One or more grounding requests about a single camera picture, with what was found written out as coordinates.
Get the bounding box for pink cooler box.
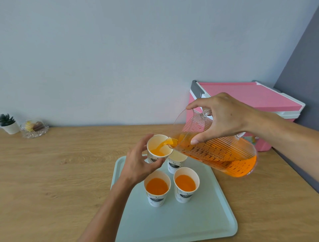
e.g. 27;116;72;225
185;80;306;152

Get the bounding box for person's right forearm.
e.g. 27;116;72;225
249;111;319;182

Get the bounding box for small potted plant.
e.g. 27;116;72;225
0;113;20;135

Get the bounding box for glass dish with sweets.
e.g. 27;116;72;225
20;119;50;139

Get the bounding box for person's right hand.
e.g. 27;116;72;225
186;92;260;145

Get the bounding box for person's left hand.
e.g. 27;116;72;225
119;133;166;186

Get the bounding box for white printed paper cup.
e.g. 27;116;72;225
147;134;174;164
173;167;200;203
167;151;188;175
144;170;171;207

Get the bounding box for light green plastic tray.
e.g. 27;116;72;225
110;154;238;242

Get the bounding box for person's left forearm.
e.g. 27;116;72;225
78;178;140;242

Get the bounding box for clear plastic measuring jug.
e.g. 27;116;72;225
167;108;259;178

